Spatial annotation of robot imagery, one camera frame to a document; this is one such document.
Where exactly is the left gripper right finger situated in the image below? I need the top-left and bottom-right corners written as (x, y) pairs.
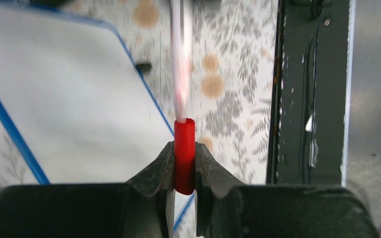
top-left (195, 143), bottom-right (243, 238)

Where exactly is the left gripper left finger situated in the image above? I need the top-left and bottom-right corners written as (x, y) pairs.
top-left (125, 142), bottom-right (175, 238)

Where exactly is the red marker cap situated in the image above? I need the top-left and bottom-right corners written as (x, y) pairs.
top-left (174, 118), bottom-right (196, 195)

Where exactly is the blue framed whiteboard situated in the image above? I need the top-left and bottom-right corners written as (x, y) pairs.
top-left (0, 1), bottom-right (196, 232)

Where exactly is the white marker pen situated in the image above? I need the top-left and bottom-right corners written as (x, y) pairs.
top-left (170, 0), bottom-right (193, 123)

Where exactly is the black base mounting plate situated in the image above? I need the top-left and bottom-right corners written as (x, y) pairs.
top-left (266, 0), bottom-right (349, 184)

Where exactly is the whiteboard wire stand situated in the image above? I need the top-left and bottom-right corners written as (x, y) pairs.
top-left (135, 62), bottom-right (152, 74)

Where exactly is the white slotted cable duct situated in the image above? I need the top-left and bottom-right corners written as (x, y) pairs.
top-left (340, 0), bottom-right (356, 187)

